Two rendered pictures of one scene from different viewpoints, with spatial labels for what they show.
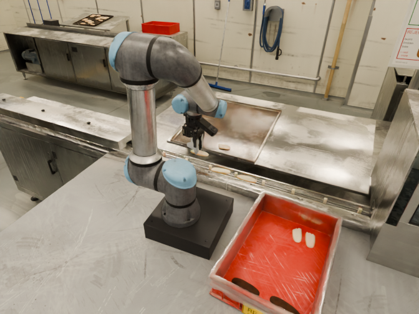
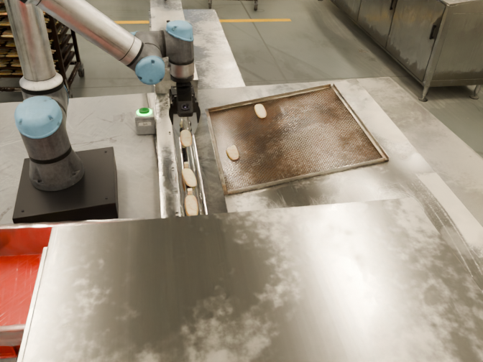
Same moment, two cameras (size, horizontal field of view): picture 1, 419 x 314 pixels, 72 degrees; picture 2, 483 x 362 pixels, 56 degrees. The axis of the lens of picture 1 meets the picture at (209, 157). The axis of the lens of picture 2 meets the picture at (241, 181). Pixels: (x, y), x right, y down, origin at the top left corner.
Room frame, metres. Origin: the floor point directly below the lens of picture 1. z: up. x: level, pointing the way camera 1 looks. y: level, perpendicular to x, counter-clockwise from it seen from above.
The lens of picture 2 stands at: (0.61, -1.07, 1.73)
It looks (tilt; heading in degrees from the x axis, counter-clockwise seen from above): 37 degrees down; 53
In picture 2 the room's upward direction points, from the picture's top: 3 degrees clockwise
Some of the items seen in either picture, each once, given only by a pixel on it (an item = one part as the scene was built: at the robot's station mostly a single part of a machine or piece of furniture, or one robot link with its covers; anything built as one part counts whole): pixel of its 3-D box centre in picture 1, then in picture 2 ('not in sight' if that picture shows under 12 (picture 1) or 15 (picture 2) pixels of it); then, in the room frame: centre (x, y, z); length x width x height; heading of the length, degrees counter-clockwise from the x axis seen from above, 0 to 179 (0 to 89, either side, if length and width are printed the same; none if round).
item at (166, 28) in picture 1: (161, 27); not in sight; (4.97, 0.80, 0.94); 0.51 x 0.36 x 0.13; 68
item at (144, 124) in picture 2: not in sight; (146, 125); (1.21, 0.32, 0.84); 0.08 x 0.08 x 0.11; 64
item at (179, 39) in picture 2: not in sight; (179, 42); (1.23, 0.07, 1.24); 0.09 x 0.08 x 0.11; 158
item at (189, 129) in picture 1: (193, 124); (182, 90); (1.24, 0.08, 1.08); 0.09 x 0.08 x 0.12; 65
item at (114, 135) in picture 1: (52, 118); (169, 33); (1.69, 1.02, 0.89); 1.25 x 0.18 x 0.09; 64
